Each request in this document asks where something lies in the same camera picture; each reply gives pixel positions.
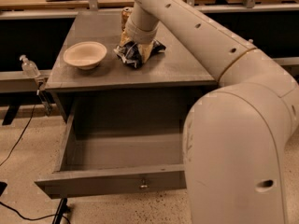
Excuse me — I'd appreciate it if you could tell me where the blue chip bag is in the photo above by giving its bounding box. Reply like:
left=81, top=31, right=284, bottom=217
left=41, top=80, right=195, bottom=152
left=114, top=40, right=166, bottom=69

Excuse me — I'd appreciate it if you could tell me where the orange soda can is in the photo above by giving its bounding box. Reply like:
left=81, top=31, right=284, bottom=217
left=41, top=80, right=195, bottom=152
left=121, top=7, right=133, bottom=30

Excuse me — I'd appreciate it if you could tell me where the black floor cable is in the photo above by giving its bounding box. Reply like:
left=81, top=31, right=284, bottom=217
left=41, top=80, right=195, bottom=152
left=0, top=103, right=71, bottom=224

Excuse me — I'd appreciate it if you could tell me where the grey drawer cabinet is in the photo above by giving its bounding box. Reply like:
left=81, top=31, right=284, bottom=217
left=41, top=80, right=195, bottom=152
left=46, top=9, right=216, bottom=119

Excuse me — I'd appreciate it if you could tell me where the open grey top drawer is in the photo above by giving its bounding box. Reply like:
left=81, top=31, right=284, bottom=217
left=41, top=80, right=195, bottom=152
left=36, top=94, right=188, bottom=199

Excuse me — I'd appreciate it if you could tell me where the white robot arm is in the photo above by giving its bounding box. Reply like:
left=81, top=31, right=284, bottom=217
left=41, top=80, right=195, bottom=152
left=126, top=0, right=299, bottom=224

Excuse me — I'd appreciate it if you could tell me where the clear pump sanitizer bottle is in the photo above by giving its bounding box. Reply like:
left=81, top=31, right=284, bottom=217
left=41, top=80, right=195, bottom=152
left=20, top=55, right=41, bottom=78

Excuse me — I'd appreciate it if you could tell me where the white paper bowl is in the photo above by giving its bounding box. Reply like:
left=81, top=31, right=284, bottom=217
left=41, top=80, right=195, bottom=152
left=63, top=41, right=107, bottom=70

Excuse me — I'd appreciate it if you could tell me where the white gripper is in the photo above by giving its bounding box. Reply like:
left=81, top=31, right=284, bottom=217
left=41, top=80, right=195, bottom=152
left=120, top=16, right=158, bottom=67

